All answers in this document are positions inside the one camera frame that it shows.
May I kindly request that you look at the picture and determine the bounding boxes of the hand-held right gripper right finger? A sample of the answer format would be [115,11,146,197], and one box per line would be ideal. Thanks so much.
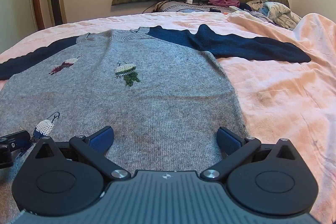
[200,127,300,183]

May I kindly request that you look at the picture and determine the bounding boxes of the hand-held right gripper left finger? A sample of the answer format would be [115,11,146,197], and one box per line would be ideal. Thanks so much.
[34,126,132,183]

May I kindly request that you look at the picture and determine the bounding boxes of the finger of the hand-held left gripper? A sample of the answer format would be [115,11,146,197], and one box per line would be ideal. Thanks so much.
[0,130,30,152]

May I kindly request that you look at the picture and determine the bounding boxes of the grey sweater with navy sleeves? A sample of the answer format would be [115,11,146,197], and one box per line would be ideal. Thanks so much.
[0,25,312,224]

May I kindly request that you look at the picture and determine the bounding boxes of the pile of light printed clothes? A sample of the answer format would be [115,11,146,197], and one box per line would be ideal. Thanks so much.
[247,0,302,29]

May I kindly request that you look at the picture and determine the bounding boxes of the pink blanket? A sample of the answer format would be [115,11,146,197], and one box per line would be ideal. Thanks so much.
[0,10,336,224]

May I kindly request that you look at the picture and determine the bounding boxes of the magenta cloth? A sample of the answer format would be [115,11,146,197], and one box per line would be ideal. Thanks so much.
[209,0,240,8]

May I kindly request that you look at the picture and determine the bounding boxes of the striped grey pillow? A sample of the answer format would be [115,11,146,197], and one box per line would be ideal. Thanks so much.
[153,0,229,13]

